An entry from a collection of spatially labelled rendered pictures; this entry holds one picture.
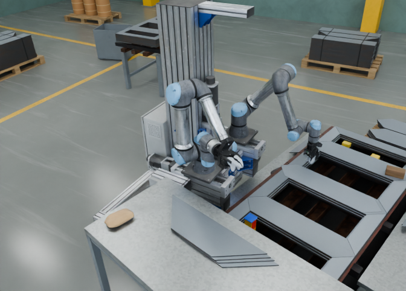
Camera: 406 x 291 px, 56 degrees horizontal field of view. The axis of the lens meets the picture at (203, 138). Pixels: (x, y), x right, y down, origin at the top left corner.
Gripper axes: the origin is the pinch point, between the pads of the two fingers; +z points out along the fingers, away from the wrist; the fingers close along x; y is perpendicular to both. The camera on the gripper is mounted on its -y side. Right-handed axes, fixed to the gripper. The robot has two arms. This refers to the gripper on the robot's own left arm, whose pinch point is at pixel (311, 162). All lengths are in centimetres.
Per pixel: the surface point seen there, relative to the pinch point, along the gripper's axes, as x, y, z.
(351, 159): 20.6, -23.2, 0.8
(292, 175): -2.6, 22.2, 0.7
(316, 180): 13.3, 16.5, 0.8
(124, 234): -29, 146, -19
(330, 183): 22.4, 13.0, 0.8
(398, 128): 30, -92, 1
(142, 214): -34, 130, -19
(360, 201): 45.3, 17.4, 0.8
